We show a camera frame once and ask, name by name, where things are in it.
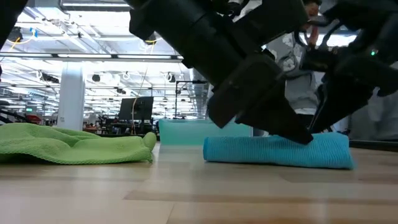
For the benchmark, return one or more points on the green microfiber towel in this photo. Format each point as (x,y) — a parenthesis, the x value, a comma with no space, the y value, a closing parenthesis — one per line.
(68,146)

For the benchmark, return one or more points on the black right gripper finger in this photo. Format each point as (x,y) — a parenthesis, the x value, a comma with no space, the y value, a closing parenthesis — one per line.
(342,99)

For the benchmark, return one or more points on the teal translucent plastic basket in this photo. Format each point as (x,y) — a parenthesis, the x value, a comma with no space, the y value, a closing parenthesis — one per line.
(186,132)

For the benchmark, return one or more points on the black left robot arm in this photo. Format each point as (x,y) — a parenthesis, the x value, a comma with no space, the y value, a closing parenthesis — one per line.
(192,31)

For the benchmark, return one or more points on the blue microfiber towel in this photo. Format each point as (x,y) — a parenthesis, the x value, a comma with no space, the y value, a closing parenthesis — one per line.
(264,152)

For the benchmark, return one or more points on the white square column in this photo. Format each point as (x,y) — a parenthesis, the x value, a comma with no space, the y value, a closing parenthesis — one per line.
(71,96)

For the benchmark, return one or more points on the black background table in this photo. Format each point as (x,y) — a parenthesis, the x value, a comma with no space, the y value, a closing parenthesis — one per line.
(373,145)

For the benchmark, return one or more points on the green exit sign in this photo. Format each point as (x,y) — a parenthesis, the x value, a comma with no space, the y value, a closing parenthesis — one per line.
(29,109)

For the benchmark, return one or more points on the long linear ceiling light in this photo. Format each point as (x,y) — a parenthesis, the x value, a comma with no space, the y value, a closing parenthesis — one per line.
(93,56)

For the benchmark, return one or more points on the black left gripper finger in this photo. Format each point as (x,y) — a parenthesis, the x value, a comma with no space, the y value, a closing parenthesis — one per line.
(276,124)

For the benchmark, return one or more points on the black metal frame stand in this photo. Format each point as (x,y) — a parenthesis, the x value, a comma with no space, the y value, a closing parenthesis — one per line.
(186,82)

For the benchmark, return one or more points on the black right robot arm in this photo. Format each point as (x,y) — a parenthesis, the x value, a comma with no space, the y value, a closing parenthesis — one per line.
(357,12)

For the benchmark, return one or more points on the black ceiling-mounted device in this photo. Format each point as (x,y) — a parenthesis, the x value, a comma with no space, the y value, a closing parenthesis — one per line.
(151,38)
(15,35)

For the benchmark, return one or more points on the black computer monitor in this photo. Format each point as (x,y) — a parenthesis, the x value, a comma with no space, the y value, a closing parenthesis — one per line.
(136,109)

